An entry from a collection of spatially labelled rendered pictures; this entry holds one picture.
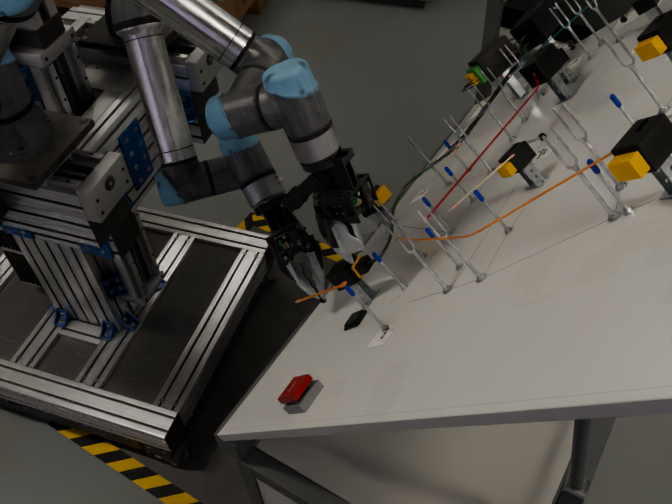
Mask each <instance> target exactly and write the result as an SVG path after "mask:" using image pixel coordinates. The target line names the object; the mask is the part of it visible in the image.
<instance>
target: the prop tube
mask: <svg viewBox="0 0 672 504"><path fill-rule="evenodd" d="M591 422H592V419H577V420H574V428H573V440H572V452H571V463H570V475H569V476H568V478H567V481H566V483H565V486H564V488H563V490H562V493H563V491H564V489H565V487H566V488H568V489H570V490H572V491H574V492H576V493H578V494H580V495H582V496H584V497H586V494H587V492H588V489H589V487H590V484H589V482H588V481H587V480H586V479H585V473H586V465H587V456H588V448H589V439H590V430H591Z"/></svg>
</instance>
